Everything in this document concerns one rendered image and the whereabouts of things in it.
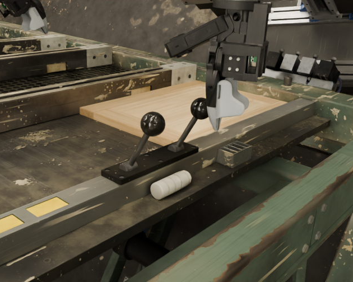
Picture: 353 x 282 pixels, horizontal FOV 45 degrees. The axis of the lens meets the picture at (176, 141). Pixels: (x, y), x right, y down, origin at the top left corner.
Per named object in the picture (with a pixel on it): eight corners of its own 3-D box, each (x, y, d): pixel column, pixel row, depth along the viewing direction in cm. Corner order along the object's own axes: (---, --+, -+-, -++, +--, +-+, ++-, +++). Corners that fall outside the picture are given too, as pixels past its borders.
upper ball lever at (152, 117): (140, 176, 72) (174, 121, 64) (124, 183, 70) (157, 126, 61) (128, 160, 74) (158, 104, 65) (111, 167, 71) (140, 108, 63)
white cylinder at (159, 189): (162, 202, 71) (192, 187, 76) (162, 186, 70) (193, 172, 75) (149, 196, 72) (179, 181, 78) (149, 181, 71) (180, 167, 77)
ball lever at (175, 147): (186, 156, 81) (220, 106, 73) (173, 163, 78) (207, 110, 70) (173, 142, 82) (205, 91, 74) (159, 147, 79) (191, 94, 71)
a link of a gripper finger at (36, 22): (36, 43, 125) (17, 15, 119) (49, 31, 128) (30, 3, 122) (42, 42, 123) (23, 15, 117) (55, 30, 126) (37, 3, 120)
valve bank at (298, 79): (364, 78, 147) (349, 47, 128) (349, 116, 146) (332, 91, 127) (240, 55, 177) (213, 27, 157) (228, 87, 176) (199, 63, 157)
